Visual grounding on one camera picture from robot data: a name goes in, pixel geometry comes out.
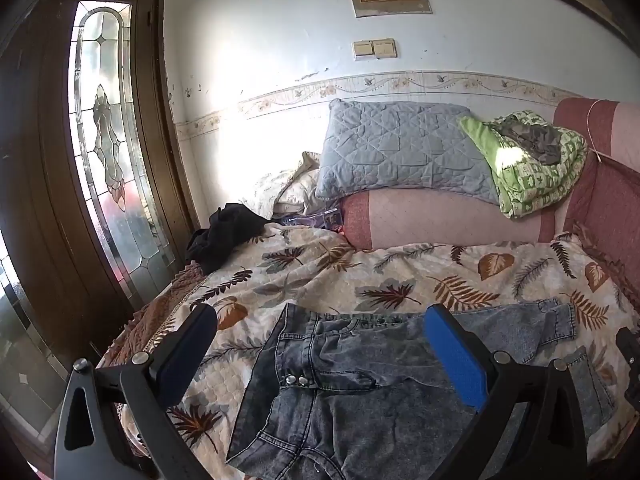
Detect grey denim pants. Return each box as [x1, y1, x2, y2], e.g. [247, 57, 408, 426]
[226, 297, 618, 480]

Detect leaf print blanket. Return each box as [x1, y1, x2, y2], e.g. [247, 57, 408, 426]
[97, 222, 640, 471]

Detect grey quilted pillow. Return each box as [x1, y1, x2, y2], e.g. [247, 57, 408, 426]
[315, 99, 501, 206]

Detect black garment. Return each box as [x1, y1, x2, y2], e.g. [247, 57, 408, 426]
[186, 202, 268, 276]

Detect purple plastic packet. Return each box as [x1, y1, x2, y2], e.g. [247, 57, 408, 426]
[280, 208, 346, 233]

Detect green patterned quilt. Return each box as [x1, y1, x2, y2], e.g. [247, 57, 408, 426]
[459, 110, 589, 220]

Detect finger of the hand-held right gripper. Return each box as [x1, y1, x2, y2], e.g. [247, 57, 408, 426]
[616, 327, 640, 411]

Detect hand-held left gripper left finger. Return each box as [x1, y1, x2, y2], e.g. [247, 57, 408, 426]
[54, 303, 218, 480]

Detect wooden stained glass door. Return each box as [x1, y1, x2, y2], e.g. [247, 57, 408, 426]
[0, 0, 201, 461]

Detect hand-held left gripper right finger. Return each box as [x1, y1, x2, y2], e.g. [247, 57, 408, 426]
[424, 303, 587, 480]

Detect small grey cloth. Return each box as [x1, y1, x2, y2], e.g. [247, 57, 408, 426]
[495, 117, 563, 166]

